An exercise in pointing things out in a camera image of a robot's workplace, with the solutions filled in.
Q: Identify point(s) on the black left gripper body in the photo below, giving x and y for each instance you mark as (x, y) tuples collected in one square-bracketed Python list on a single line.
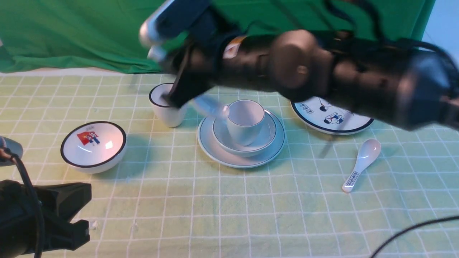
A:
[(39, 218)]

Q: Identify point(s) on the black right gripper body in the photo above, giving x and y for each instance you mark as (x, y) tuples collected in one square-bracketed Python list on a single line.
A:
[(203, 48)]

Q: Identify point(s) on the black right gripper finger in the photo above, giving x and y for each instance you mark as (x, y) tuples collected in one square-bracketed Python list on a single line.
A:
[(186, 87)]

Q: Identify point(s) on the plain white ceramic spoon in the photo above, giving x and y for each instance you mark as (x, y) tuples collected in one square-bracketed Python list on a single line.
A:
[(211, 107)]

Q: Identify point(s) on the plain white cup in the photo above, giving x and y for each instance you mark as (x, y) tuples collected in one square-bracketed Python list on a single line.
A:
[(244, 121)]

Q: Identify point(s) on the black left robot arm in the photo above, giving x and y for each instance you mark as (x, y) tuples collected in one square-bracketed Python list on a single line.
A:
[(9, 208)]

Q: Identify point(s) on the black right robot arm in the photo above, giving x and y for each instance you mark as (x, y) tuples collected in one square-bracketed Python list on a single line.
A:
[(405, 83)]

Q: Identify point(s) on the black-rimmed white cup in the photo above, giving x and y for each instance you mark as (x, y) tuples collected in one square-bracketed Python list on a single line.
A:
[(167, 114)]

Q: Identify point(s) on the white plate thin green rim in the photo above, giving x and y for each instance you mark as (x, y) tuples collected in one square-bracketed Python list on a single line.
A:
[(209, 146)]

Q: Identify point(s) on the black-rimmed bowl with flag picture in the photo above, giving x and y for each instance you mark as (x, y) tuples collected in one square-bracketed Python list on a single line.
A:
[(94, 147)]

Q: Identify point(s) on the light green checkered tablecloth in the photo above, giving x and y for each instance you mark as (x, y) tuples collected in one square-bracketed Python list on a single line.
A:
[(168, 199)]

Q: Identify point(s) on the black-rimmed plate with cartoon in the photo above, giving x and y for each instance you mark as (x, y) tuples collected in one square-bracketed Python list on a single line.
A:
[(324, 117)]

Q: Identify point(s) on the green backdrop cloth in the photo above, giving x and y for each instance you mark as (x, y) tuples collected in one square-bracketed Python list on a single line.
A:
[(104, 33)]

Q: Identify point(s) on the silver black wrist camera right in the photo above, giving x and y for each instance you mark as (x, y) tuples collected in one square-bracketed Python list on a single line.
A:
[(171, 19)]

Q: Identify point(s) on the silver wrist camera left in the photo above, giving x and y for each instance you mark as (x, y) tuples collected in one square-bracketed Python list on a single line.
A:
[(13, 147)]

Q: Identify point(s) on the white spoon with printed handle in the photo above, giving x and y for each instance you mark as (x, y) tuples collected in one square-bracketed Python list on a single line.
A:
[(367, 154)]

